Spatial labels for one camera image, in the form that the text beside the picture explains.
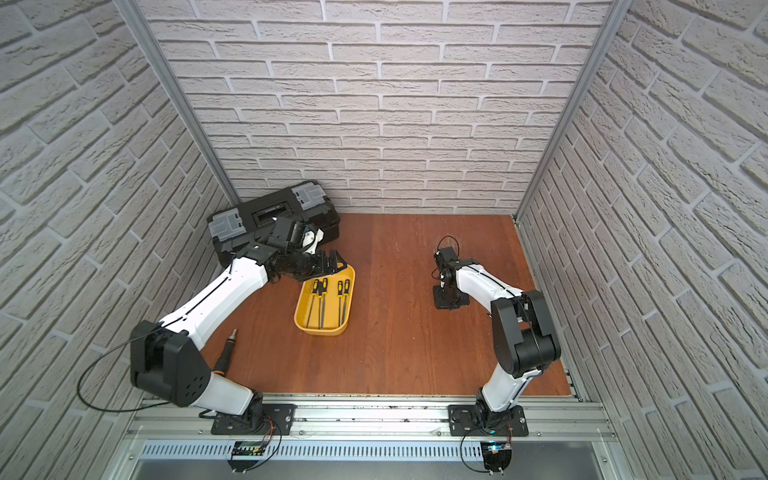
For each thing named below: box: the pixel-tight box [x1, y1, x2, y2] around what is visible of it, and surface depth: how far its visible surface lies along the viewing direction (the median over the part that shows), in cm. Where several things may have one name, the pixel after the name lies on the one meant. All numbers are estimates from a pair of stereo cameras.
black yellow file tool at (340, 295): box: [337, 280, 343, 327], surface depth 99 cm
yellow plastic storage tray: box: [294, 264, 356, 336], surface depth 96 cm
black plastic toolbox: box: [207, 180, 341, 267], surface depth 99 cm
